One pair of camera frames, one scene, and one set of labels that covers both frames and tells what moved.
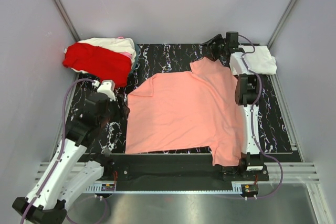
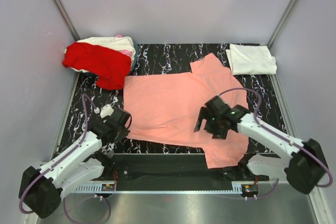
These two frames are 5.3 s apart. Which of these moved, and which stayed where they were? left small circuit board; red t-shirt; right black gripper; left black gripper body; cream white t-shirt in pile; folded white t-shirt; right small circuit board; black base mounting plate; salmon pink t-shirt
Moved: salmon pink t-shirt; right black gripper; left black gripper body
Stayed: left small circuit board; folded white t-shirt; black base mounting plate; right small circuit board; cream white t-shirt in pile; red t-shirt
